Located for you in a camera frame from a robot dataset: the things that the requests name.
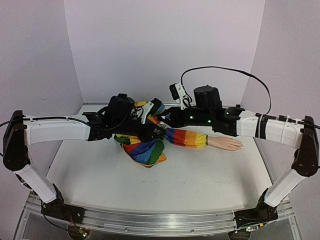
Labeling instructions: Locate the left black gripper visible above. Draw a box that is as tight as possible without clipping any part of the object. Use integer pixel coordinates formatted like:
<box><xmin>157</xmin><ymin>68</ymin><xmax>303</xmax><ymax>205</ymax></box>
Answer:
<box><xmin>115</xmin><ymin>118</ymin><xmax>168</xmax><ymax>145</ymax></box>

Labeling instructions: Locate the small nail polish bottle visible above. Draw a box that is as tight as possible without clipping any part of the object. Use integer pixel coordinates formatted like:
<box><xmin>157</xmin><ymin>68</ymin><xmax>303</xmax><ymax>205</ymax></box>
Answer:
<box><xmin>156</xmin><ymin>122</ymin><xmax>167</xmax><ymax>135</ymax></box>

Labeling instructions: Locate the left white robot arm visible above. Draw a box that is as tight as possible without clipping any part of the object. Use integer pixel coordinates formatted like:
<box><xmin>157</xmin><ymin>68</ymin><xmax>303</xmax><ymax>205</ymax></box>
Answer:
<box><xmin>2</xmin><ymin>93</ymin><xmax>166</xmax><ymax>224</ymax></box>

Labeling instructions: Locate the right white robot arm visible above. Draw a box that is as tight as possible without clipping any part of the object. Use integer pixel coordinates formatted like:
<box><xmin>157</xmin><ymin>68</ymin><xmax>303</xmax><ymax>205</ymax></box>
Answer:
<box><xmin>158</xmin><ymin>83</ymin><xmax>319</xmax><ymax>229</ymax></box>

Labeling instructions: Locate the rainbow striped cloth garment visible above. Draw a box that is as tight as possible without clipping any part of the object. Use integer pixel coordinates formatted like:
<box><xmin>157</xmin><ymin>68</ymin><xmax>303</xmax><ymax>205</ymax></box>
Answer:
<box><xmin>113</xmin><ymin>99</ymin><xmax>210</xmax><ymax>169</ymax></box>

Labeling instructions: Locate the mannequin hand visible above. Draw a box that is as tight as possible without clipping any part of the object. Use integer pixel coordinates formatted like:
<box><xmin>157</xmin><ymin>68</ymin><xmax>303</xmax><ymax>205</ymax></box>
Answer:
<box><xmin>207</xmin><ymin>136</ymin><xmax>243</xmax><ymax>151</ymax></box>

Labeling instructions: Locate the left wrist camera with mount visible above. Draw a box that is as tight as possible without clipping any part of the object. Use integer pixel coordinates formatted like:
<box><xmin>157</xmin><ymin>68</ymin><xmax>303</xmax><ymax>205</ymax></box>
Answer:
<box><xmin>140</xmin><ymin>98</ymin><xmax>163</xmax><ymax>125</ymax></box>

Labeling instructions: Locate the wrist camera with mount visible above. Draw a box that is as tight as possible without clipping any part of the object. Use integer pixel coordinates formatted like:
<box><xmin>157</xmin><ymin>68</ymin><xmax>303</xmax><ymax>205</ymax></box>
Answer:
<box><xmin>140</xmin><ymin>98</ymin><xmax>163</xmax><ymax>125</ymax></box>
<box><xmin>169</xmin><ymin>83</ymin><xmax>192</xmax><ymax>110</ymax></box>

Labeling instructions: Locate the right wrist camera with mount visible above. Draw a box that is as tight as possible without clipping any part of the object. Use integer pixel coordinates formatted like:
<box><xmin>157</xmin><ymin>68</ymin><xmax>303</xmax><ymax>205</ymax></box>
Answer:
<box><xmin>169</xmin><ymin>83</ymin><xmax>192</xmax><ymax>110</ymax></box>

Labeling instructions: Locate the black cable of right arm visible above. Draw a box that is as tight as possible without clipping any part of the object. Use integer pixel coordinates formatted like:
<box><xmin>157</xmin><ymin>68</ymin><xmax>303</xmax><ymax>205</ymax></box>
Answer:
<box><xmin>180</xmin><ymin>66</ymin><xmax>273</xmax><ymax>115</ymax></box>

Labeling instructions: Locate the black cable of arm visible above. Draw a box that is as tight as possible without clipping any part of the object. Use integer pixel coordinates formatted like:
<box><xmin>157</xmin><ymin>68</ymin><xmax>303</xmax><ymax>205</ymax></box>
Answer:
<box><xmin>180</xmin><ymin>66</ymin><xmax>273</xmax><ymax>115</ymax></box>
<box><xmin>41</xmin><ymin>212</ymin><xmax>76</xmax><ymax>230</ymax></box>

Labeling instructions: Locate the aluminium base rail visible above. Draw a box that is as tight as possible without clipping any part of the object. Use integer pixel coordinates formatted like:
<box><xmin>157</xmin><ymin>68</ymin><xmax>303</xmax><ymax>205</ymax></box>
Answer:
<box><xmin>24</xmin><ymin>199</ymin><xmax>293</xmax><ymax>232</ymax></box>

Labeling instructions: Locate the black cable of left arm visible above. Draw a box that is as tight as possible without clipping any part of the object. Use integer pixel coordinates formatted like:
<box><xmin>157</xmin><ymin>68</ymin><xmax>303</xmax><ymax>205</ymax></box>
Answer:
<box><xmin>41</xmin><ymin>212</ymin><xmax>76</xmax><ymax>230</ymax></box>

